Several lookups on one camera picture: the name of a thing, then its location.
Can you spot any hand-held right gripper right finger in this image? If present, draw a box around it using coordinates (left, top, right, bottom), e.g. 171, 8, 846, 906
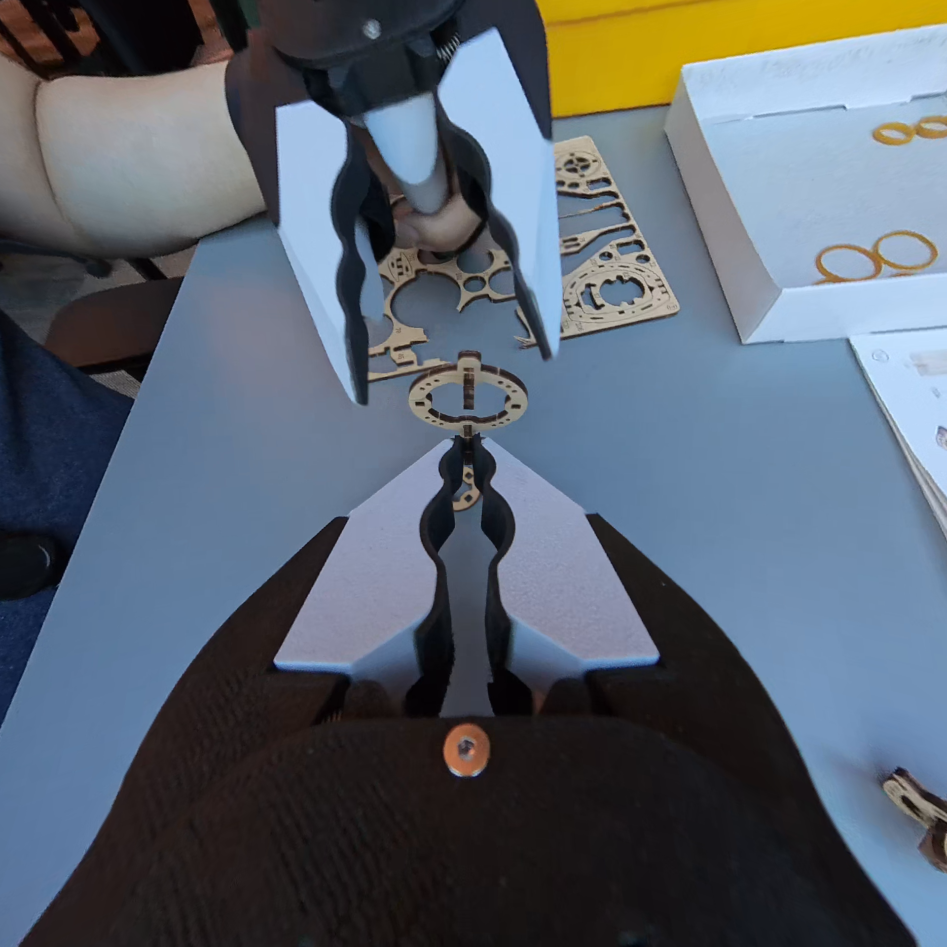
470, 437, 661, 717

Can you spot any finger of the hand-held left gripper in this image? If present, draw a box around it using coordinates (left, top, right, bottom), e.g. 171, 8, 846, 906
275, 100, 374, 408
435, 28, 559, 364

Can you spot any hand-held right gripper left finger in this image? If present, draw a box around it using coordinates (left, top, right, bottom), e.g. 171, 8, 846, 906
272, 437, 466, 717

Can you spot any wooden ring part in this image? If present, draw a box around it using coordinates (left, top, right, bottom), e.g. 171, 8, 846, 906
408, 354, 529, 445

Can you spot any person's left forearm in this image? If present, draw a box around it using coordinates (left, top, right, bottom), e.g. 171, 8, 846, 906
0, 55, 269, 257

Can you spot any assembled wooden model piece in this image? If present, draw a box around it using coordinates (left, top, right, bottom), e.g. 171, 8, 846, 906
882, 767, 947, 872

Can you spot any person's left hand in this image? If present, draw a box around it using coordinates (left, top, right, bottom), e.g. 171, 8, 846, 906
391, 194, 485, 257

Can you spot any yellow plastic bin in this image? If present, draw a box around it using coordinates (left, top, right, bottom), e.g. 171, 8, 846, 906
535, 0, 947, 119

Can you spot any laser-cut wooden sheet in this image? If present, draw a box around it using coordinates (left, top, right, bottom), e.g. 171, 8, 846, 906
366, 135, 680, 383

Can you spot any white cardboard box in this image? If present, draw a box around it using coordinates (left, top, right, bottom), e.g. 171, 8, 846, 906
666, 30, 947, 345

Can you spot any instruction booklet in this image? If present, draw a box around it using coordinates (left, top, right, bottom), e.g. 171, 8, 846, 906
849, 333, 947, 541

